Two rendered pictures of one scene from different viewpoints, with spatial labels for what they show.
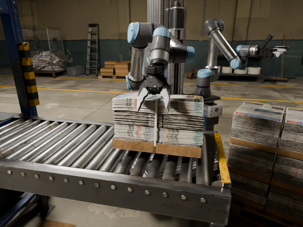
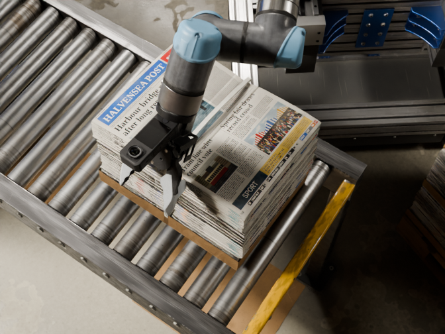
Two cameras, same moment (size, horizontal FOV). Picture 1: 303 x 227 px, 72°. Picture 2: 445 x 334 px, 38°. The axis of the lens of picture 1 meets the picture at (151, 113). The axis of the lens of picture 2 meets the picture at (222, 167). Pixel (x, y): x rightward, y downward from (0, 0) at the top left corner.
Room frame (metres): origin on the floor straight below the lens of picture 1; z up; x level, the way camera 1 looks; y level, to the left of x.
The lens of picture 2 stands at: (0.34, -0.36, 2.18)
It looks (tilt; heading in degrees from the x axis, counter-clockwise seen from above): 63 degrees down; 25
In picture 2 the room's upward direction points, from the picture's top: 3 degrees counter-clockwise
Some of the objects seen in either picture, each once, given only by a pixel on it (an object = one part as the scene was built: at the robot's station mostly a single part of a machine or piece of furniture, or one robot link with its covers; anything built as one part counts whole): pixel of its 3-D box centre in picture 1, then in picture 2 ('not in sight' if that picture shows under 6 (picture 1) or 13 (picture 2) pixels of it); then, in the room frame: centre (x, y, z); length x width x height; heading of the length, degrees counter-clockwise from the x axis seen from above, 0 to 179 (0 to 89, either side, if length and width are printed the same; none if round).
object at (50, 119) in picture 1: (107, 132); (140, 57); (1.22, 0.28, 0.74); 1.34 x 0.05 x 0.12; 78
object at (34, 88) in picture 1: (29, 75); not in sight; (1.53, 0.89, 1.05); 0.05 x 0.05 x 0.45; 78
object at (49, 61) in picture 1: (43, 52); not in sight; (8.05, 3.99, 0.85); 1.21 x 0.83 x 1.71; 78
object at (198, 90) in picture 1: (203, 90); not in sight; (1.84, -0.46, 0.87); 0.15 x 0.15 x 0.10
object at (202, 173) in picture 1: (201, 158); (271, 239); (0.85, -0.23, 0.77); 0.47 x 0.05 x 0.05; 168
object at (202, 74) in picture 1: (204, 77); not in sight; (1.84, -0.46, 0.98); 0.13 x 0.12 x 0.14; 141
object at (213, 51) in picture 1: (213, 52); not in sight; (1.94, -0.54, 1.19); 0.15 x 0.12 x 0.55; 141
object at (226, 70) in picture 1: (235, 64); not in sight; (7.09, -2.76, 0.55); 1.80 x 0.70 x 1.09; 78
